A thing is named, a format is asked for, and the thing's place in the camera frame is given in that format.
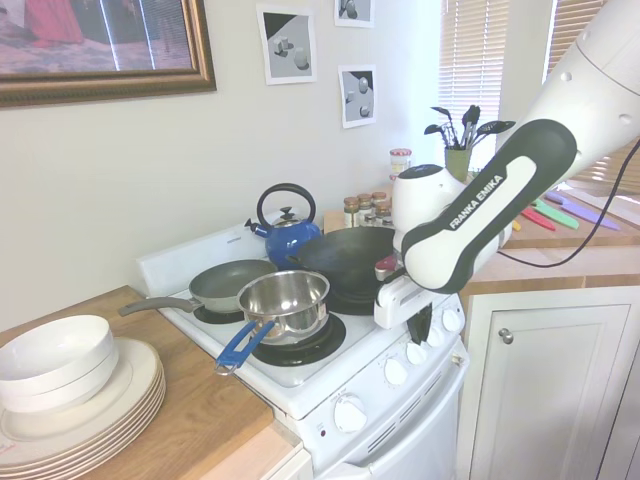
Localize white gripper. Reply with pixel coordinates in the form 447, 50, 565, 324
373, 277, 436, 346

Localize white electric stove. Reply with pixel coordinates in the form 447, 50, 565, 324
135, 219, 471, 480

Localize large black coil burner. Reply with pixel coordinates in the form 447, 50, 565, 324
249, 312, 348, 366

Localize black wok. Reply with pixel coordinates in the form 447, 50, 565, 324
287, 225, 401, 299

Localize large white oven knob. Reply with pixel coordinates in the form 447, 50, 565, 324
333, 393, 369, 434

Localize white cabinet door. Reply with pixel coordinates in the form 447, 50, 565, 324
457, 287, 640, 480

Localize red knife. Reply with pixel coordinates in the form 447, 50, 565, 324
519, 207, 556, 231

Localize green utensil holder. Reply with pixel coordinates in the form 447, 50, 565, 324
443, 147, 472, 184

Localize green knife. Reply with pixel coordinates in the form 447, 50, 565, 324
530, 198, 581, 230

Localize black slotted spatula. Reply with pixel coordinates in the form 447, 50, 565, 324
423, 122, 454, 150

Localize purple knife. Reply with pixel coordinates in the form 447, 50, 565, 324
543, 192, 621, 231

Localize grey frying pan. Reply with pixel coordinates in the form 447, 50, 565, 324
118, 258, 280, 317

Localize small black coil burner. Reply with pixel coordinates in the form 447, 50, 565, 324
192, 302, 246, 325

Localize black tongs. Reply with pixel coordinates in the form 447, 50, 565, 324
459, 104, 481, 150

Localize black spoon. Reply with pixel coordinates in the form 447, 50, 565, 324
430, 105, 459, 150

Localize narrow wooden window blind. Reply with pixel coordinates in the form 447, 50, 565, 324
439, 0, 504, 149

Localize cream dinner plate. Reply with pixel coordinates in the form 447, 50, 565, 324
0, 370, 165, 463
0, 388, 168, 476
0, 376, 166, 468
0, 337, 162, 454
0, 382, 167, 472
0, 364, 164, 459

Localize large grey shapes paper print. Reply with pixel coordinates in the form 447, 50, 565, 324
256, 2, 317, 86

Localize wide wooden window blind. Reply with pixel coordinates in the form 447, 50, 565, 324
544, 0, 640, 187

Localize white bowl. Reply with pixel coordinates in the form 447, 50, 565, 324
0, 314, 117, 386
0, 344, 121, 415

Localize gold framed painting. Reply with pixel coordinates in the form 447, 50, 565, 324
0, 0, 218, 109

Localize steel saucepan blue handle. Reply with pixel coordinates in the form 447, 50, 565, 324
214, 269, 331, 375

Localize blue kettle black handle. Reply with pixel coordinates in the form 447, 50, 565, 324
243, 182, 322, 271

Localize long black robot cable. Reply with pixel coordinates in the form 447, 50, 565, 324
497, 144, 640, 267

